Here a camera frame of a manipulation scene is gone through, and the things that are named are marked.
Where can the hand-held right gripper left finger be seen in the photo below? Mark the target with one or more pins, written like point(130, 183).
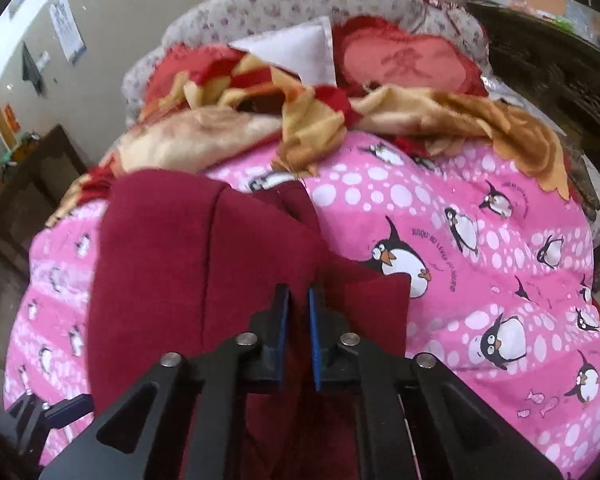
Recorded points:
point(280, 340)

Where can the floral padded headboard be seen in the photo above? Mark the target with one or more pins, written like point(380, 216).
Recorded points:
point(260, 10)

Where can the small white wall paper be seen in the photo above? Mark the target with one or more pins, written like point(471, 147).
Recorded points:
point(43, 59)

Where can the green object on table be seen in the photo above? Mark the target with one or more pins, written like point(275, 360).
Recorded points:
point(22, 150)

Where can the dark carved wooden cabinet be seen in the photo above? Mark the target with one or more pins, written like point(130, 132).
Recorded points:
point(555, 105)

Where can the pile of clutter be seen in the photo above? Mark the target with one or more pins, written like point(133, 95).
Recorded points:
point(555, 7)

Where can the red and gold blanket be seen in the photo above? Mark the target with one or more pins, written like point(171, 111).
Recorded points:
point(310, 120)

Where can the pink penguin print blanket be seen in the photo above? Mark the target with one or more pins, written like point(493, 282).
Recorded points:
point(480, 280)

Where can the white pillow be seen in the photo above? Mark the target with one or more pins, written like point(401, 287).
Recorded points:
point(295, 50)

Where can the white wall poster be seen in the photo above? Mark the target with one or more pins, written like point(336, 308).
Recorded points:
point(69, 30)

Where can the dark cloth on wall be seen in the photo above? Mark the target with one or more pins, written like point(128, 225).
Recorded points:
point(32, 70)

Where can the dark red garment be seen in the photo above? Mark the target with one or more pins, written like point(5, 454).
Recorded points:
point(180, 260)

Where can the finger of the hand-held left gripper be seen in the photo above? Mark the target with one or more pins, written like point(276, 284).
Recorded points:
point(70, 409)

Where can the red cloth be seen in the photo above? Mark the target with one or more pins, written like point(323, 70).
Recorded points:
point(190, 70)

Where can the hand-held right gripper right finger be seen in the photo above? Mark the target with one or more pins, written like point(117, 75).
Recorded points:
point(316, 340)

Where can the dark wooden table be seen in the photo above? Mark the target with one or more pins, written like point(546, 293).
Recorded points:
point(35, 195)

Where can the red heart pillow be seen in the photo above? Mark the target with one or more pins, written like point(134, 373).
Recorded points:
point(405, 62)

